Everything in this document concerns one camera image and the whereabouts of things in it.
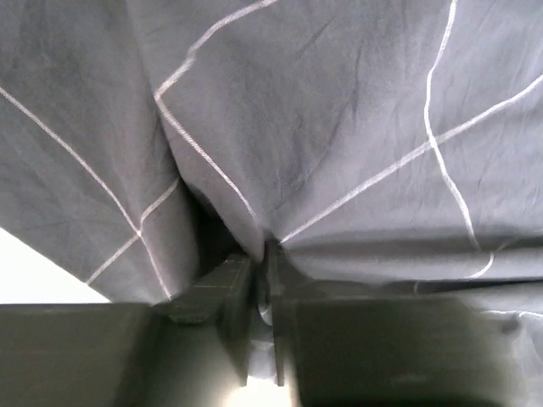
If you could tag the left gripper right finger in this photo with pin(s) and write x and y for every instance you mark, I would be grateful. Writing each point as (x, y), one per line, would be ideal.
(299, 322)

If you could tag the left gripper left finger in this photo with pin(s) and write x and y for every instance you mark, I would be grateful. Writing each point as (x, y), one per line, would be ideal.
(203, 333)

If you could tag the dark grey checked pillowcase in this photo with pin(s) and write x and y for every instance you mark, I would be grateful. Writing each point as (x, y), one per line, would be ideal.
(377, 141)

